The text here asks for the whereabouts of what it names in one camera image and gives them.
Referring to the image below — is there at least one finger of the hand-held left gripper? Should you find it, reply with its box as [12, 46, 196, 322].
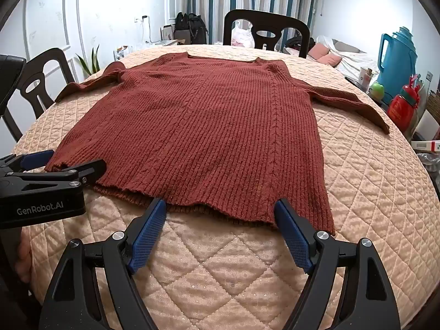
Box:
[0, 149, 56, 176]
[0, 159, 108, 193]

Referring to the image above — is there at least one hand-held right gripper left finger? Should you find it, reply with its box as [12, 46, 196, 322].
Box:
[38, 197, 168, 330]

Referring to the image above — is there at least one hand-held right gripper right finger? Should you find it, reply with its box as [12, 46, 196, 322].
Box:
[273, 197, 401, 330]

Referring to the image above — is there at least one rust red knit sweater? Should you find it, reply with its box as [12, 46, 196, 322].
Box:
[45, 51, 391, 236]

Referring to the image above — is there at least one person's left hand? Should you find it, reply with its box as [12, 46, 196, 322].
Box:
[15, 227, 32, 284]

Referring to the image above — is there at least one dark wooden chair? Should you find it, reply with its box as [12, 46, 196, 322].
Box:
[2, 48, 76, 143]
[223, 9, 312, 59]

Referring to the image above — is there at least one peach quilted table cover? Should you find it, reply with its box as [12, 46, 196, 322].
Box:
[10, 43, 437, 330]

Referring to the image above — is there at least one green potted plant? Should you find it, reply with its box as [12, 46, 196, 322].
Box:
[76, 45, 101, 76]

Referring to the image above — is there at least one white side cabinet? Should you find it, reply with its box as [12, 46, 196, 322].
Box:
[113, 39, 188, 61]

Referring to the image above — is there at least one red and white box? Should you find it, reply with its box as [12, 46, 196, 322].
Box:
[411, 141, 440, 152]

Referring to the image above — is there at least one green frog cup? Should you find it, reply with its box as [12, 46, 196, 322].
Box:
[369, 81, 385, 100]

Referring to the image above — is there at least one red water bottle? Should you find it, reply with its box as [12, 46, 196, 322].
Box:
[388, 76, 422, 124]

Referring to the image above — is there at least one pink pillow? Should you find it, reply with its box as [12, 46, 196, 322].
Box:
[307, 43, 342, 67]

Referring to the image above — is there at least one bed with white bedding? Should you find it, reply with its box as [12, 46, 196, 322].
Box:
[309, 36, 380, 83]

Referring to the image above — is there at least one black cloth on bed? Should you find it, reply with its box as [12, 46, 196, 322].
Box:
[289, 36, 315, 50]

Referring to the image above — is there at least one wicker basket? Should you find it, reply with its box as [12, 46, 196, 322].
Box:
[426, 91, 440, 114]

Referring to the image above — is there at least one white plastic bag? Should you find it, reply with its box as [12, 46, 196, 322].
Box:
[231, 21, 255, 48]

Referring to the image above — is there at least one blue thermos jug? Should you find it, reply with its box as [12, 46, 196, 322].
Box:
[378, 27, 418, 105]

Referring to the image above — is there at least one black wall charger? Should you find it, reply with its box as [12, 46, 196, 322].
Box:
[136, 15, 152, 43]

